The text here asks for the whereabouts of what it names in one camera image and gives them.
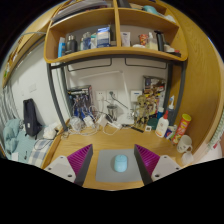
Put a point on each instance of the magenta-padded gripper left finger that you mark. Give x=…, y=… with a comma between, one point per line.
x=60, y=166

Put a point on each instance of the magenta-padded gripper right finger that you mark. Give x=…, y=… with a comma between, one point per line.
x=165, y=166

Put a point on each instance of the light blue computer mouse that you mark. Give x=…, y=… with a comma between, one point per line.
x=120, y=163

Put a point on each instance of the grey mouse pad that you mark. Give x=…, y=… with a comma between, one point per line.
x=105, y=166

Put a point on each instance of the white plastic wrapper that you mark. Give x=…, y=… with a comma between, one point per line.
x=187, y=158

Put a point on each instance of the plaid cloth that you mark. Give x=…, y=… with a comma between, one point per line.
x=40, y=151

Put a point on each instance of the white printed mug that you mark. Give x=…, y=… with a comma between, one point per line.
x=184, y=143

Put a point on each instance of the small blue box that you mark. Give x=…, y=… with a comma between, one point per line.
x=170, y=132

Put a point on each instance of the white red-capped lotion bottle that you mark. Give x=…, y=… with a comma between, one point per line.
x=162, y=126

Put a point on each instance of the small white square clock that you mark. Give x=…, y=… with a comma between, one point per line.
x=148, y=128

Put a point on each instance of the red chip can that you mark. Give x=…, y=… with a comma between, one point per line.
x=181, y=128

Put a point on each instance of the dark green round base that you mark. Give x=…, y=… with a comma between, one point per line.
x=153, y=123

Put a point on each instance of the clear plastic cup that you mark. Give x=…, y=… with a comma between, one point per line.
x=75, y=124

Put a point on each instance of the black flat strip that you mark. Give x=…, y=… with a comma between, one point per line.
x=137, y=129

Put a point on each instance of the teal blanket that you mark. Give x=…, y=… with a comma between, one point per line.
x=16, y=140

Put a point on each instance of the small white charger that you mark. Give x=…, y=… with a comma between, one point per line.
x=88, y=121

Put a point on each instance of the black backpack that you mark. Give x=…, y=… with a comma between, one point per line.
x=31, y=118

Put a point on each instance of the blue bottle with white nozzle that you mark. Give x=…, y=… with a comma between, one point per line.
x=171, y=108

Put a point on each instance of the white desk lamp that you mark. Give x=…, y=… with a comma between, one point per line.
x=126, y=120

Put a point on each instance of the brown tree-man figure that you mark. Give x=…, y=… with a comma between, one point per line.
x=142, y=110

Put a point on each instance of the large white charger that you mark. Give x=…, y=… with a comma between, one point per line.
x=102, y=120

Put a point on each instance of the white power strip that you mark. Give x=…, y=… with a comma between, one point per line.
x=115, y=125

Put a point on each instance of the blue robot model kit box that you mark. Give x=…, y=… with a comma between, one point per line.
x=80, y=98

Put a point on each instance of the metal cup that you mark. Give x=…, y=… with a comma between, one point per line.
x=112, y=113

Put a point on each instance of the colourful figure print box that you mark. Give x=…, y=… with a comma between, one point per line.
x=158, y=85

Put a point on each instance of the wooden shelf unit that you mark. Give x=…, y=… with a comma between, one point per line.
x=83, y=55

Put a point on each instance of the white wall box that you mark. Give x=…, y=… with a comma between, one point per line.
x=136, y=95

